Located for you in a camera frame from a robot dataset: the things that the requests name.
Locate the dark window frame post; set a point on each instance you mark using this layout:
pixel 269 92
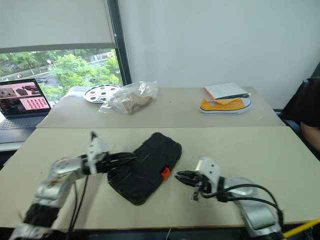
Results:
pixel 120 42

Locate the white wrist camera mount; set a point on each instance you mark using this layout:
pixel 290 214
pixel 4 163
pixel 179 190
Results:
pixel 207 168
pixel 96 150

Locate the white round disc with holes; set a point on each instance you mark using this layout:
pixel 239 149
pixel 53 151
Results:
pixel 98 93

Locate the person in black shirt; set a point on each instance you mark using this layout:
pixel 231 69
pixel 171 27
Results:
pixel 306 110

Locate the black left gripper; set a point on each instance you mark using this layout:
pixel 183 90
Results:
pixel 106 163

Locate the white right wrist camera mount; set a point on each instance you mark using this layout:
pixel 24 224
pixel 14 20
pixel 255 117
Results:
pixel 207 168

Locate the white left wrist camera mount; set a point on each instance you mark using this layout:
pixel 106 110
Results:
pixel 96 150

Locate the white book red edge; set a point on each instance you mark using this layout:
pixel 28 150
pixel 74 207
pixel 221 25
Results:
pixel 225 90

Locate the clear plastic bag with contents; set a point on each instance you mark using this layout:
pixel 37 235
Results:
pixel 131 100

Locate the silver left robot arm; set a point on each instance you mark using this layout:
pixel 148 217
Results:
pixel 55 180

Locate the black plastic tool case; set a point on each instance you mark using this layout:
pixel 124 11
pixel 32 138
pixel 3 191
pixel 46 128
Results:
pixel 147 167

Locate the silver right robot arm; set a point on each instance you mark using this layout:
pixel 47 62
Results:
pixel 255 210

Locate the white roller blind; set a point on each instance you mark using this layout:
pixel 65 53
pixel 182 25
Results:
pixel 55 22

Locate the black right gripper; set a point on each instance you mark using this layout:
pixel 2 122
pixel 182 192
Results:
pixel 201 186

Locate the open laptop pink screen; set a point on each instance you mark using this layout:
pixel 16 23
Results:
pixel 20 100

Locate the yellow canvas sneaker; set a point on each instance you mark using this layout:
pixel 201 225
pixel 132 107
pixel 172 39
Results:
pixel 225 106

